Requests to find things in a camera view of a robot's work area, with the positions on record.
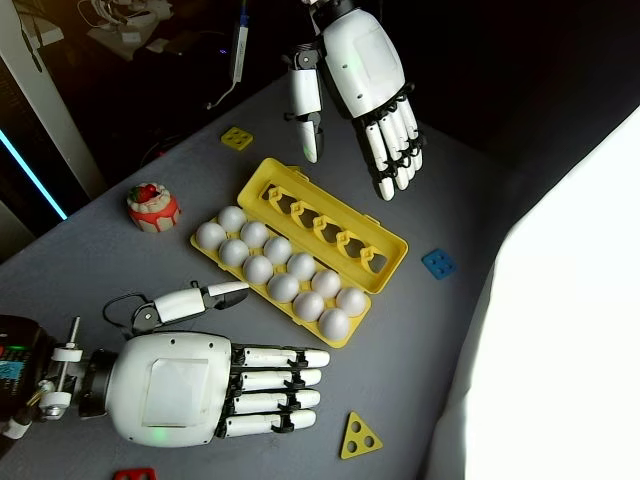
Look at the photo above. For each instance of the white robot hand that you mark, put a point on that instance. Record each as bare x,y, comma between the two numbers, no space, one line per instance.
360,65
175,390

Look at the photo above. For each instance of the white toy egg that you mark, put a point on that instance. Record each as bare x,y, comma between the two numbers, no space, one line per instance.
308,306
301,266
334,323
351,301
233,251
283,287
326,282
255,234
278,250
258,269
232,218
210,235

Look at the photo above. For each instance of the yellow egg carton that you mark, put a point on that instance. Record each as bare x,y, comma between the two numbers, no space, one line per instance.
385,272

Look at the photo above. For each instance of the red holed block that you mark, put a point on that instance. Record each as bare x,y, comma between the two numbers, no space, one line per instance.
135,474

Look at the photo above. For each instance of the yellow rectangular holed block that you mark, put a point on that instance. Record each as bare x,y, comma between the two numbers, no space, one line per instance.
236,145

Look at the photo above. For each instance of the strawberry cream toy cake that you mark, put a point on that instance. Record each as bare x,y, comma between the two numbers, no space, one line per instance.
152,212

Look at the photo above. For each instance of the yellow triangle holed block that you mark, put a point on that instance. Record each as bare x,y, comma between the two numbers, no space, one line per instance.
360,450

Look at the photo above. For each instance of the blue holed block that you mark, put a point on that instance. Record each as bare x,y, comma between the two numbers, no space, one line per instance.
439,272

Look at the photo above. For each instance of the white desk clutter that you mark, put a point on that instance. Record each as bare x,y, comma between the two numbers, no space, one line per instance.
125,30

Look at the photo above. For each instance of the grey table cloth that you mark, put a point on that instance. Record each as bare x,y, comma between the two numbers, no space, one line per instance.
425,350

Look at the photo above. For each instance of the cyan light strip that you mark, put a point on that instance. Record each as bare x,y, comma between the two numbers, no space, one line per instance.
30,170

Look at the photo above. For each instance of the white door panel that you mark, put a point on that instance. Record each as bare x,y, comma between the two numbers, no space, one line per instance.
55,100

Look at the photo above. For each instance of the white backdrop sheet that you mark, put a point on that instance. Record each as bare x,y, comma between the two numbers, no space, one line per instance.
575,325

